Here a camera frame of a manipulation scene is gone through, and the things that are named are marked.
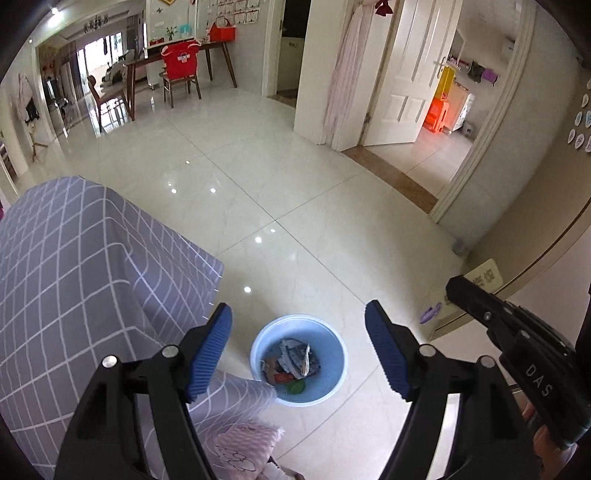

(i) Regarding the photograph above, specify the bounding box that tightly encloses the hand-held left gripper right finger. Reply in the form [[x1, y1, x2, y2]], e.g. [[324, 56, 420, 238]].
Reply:
[[365, 300, 541, 480]]

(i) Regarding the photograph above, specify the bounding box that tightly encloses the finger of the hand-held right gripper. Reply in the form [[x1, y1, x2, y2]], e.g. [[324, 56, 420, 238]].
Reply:
[[445, 275, 532, 352]]

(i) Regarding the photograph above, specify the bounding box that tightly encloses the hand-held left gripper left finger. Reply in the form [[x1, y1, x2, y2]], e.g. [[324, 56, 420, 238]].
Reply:
[[53, 302, 234, 480]]

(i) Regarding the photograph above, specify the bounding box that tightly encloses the light blue plastic bin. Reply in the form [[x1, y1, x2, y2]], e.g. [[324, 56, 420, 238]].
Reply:
[[250, 314, 348, 407]]

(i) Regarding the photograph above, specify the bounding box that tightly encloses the magazine paper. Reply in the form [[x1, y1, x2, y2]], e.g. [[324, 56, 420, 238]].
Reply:
[[263, 339, 321, 381]]

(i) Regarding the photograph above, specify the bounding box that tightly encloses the person's right hand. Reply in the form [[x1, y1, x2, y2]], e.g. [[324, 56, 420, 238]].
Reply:
[[522, 401, 568, 480]]

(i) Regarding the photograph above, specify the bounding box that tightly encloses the beige printed door mat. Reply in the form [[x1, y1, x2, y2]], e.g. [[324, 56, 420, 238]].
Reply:
[[431, 258, 504, 337]]

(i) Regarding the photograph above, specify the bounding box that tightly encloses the pink checked blanket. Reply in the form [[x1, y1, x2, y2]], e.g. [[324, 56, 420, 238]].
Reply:
[[210, 422, 305, 480]]

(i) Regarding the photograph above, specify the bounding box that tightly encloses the grey checked tablecloth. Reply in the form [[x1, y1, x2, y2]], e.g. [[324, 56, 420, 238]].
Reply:
[[0, 178, 278, 480]]

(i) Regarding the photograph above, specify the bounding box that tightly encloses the orange plastic stool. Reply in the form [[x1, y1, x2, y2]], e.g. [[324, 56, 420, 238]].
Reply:
[[422, 97, 451, 134]]

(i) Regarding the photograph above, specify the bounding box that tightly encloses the white panel door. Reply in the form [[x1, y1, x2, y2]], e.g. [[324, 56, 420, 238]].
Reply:
[[365, 0, 458, 146]]

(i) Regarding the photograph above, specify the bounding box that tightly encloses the pink floral curtain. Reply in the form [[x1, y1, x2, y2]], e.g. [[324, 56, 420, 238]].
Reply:
[[323, 0, 370, 144]]

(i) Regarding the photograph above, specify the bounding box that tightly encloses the bare wooden chair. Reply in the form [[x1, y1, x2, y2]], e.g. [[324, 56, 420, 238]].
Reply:
[[88, 76, 130, 134]]

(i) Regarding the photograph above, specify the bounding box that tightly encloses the chair with red cover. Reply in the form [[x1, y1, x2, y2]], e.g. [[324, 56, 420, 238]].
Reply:
[[161, 39, 204, 109]]

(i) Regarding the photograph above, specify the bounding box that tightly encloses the grey sofa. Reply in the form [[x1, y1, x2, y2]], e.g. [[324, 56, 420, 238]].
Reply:
[[99, 58, 134, 86]]

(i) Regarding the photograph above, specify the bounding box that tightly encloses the wooden dining table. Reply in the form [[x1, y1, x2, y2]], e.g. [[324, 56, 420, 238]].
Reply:
[[124, 41, 238, 121]]

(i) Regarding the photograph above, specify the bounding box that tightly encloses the coat stand with clothes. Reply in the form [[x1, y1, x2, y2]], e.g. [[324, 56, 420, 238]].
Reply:
[[14, 74, 51, 162]]

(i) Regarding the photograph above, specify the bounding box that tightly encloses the red basket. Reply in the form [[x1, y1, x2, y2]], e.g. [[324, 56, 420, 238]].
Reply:
[[210, 23, 238, 44]]

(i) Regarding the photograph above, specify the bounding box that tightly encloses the row of wall stickers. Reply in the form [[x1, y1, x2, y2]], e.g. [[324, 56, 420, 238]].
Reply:
[[566, 78, 591, 153]]

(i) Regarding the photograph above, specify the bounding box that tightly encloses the group of wall certificates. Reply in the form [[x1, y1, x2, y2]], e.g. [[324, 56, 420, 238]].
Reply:
[[208, 0, 264, 24]]

